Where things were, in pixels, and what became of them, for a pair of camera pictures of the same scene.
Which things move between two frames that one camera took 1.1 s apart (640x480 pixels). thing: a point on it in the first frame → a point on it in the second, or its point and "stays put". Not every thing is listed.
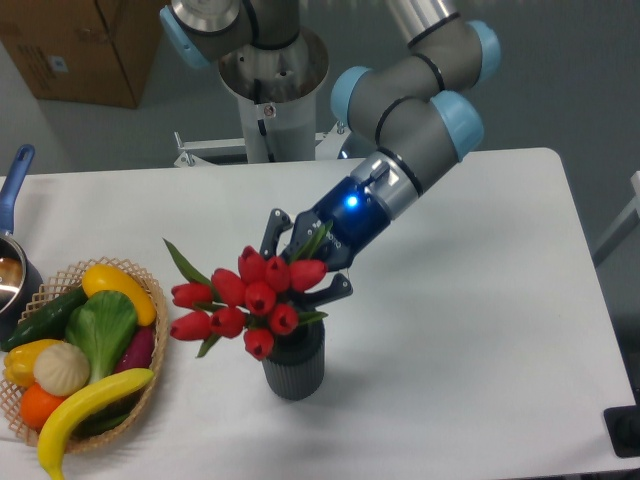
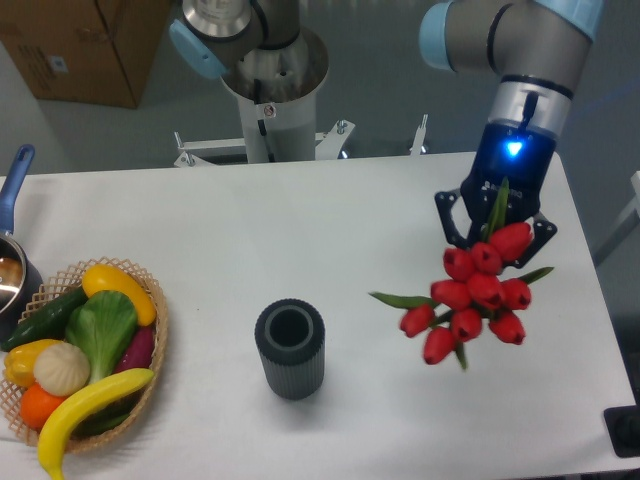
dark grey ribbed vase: [295, 369] stays put
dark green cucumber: [48, 323] stays put
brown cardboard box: [90, 52] stays put
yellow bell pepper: [19, 361] stays put
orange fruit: [36, 403] stays put
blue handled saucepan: [20, 280] stays put
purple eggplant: [139, 351] stays put
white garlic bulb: [61, 369] stays put
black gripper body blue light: [356, 220] → [521, 154]
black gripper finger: [338, 288] → [543, 231]
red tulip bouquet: [256, 302] → [480, 284]
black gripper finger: [278, 221] → [445, 202]
